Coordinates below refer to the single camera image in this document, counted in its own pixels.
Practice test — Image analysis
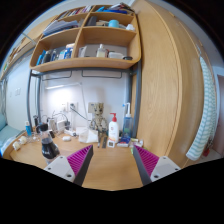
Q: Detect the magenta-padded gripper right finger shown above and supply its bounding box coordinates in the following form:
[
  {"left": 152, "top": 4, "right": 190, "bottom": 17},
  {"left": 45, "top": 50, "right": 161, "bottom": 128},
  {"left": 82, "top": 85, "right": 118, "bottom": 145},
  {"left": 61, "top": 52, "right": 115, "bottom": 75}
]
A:
[{"left": 132, "top": 144, "right": 182, "bottom": 187}]

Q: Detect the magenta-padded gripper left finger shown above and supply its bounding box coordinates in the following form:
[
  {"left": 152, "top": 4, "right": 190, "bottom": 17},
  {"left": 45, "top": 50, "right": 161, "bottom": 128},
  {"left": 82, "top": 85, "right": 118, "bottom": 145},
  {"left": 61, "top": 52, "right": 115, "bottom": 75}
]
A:
[{"left": 43, "top": 144, "right": 95, "bottom": 187}]

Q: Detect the cola bottle with black cap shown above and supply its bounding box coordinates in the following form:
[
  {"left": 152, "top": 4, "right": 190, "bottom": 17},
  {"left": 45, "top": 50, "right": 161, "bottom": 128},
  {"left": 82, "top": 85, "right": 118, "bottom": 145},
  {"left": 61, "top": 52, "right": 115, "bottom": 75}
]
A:
[{"left": 39, "top": 123, "right": 61, "bottom": 164}]

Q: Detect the white power adapter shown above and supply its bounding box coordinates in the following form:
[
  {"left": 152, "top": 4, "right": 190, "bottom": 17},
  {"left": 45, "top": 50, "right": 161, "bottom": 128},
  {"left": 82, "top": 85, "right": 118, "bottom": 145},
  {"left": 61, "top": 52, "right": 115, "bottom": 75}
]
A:
[{"left": 55, "top": 119, "right": 66, "bottom": 132}]

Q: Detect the white tissue pack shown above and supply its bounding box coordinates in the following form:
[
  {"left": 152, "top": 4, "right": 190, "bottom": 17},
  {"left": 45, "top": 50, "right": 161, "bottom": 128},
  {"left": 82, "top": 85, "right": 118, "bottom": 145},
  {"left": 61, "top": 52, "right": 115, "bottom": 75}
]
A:
[{"left": 75, "top": 126, "right": 100, "bottom": 144}]

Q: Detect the blue tube bottle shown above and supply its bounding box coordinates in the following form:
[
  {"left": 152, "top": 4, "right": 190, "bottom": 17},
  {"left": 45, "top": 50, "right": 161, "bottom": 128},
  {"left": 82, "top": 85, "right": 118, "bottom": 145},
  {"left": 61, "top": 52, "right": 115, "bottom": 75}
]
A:
[{"left": 25, "top": 120, "right": 33, "bottom": 138}]

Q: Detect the small blue box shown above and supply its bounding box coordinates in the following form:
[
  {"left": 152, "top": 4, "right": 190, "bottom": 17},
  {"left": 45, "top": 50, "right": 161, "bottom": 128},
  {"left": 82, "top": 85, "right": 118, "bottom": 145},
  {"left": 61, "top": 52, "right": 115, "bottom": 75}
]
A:
[{"left": 116, "top": 135, "right": 132, "bottom": 148}]

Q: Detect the black electric shaver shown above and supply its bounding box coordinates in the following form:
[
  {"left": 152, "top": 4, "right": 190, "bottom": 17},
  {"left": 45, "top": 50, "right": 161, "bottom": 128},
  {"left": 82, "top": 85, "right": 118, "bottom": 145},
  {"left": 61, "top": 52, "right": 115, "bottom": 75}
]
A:
[{"left": 32, "top": 114, "right": 40, "bottom": 130}]

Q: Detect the clear pump bottle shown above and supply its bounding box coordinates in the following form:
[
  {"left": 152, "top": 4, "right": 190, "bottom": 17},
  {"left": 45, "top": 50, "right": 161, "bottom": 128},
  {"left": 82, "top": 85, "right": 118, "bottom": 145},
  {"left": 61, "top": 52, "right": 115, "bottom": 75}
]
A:
[{"left": 122, "top": 102, "right": 134, "bottom": 138}]

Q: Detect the striped white-green towel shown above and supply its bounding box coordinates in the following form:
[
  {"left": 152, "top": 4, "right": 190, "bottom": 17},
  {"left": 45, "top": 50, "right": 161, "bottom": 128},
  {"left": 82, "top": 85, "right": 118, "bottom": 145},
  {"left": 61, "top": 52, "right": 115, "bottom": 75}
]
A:
[{"left": 185, "top": 56, "right": 218, "bottom": 162}]

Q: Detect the small white digital display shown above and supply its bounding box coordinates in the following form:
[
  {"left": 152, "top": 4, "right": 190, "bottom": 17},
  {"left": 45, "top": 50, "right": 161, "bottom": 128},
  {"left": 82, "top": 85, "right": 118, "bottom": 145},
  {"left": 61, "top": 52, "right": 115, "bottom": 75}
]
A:
[{"left": 107, "top": 138, "right": 117, "bottom": 149}]

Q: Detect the teal sofa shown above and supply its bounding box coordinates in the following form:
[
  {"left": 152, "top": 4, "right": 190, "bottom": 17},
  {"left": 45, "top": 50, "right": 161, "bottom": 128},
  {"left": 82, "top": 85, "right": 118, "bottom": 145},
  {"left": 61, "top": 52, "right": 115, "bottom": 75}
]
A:
[{"left": 0, "top": 113, "right": 21, "bottom": 148}]

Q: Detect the white lotion bottle, red pump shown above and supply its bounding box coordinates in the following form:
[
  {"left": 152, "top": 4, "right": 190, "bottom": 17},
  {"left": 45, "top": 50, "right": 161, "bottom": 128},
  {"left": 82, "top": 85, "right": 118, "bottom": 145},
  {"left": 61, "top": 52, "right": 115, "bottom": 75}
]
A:
[{"left": 108, "top": 112, "right": 120, "bottom": 143}]

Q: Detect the white desk lamp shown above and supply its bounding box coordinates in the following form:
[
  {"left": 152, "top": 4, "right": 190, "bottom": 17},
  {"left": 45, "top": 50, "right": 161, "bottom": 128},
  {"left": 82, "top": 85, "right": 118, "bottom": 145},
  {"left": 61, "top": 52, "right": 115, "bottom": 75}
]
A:
[{"left": 44, "top": 81, "right": 89, "bottom": 124}]

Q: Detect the wooden wardrobe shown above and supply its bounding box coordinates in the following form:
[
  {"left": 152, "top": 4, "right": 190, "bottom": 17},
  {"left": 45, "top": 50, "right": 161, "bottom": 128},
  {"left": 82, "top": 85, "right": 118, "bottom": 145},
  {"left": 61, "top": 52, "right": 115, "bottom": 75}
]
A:
[{"left": 131, "top": 0, "right": 214, "bottom": 168}]

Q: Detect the wooden shelf unit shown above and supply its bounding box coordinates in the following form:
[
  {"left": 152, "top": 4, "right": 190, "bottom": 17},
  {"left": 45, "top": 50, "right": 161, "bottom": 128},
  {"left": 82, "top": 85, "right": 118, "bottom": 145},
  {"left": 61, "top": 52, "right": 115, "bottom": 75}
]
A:
[{"left": 29, "top": 3, "right": 142, "bottom": 74}]

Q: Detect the grey metal frame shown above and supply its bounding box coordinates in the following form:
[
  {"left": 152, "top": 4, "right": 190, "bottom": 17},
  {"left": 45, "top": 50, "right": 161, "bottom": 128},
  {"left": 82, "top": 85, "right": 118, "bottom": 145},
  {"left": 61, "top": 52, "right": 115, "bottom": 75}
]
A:
[{"left": 26, "top": 59, "right": 143, "bottom": 139}]

